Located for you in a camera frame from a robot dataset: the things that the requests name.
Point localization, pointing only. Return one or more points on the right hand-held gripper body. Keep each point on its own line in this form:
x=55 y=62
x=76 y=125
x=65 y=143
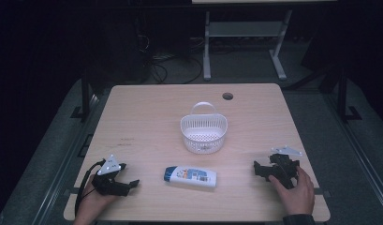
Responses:
x=284 y=168

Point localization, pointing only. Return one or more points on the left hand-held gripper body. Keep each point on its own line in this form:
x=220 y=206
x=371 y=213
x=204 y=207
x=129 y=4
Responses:
x=108 y=184

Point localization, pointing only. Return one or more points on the white blue-capped shampoo bottle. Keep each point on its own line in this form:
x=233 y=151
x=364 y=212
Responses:
x=183 y=175

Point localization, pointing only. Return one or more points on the white plastic basket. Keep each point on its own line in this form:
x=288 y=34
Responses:
x=192 y=122

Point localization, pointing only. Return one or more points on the person's left hand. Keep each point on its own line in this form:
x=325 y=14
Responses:
x=91 y=201

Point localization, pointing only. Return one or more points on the person's right hand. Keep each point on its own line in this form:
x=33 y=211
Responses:
x=300 y=195

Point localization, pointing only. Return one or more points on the dark round table grommet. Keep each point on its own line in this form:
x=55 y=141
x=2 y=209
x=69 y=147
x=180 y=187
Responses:
x=227 y=96

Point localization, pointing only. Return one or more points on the grey metal stand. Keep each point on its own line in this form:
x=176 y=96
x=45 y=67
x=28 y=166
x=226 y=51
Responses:
x=245 y=29

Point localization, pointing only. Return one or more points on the black table bracket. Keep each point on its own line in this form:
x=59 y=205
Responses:
x=71 y=191
x=323 y=192

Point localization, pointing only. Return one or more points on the black upright post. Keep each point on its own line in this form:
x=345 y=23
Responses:
x=85 y=93
x=342 y=93

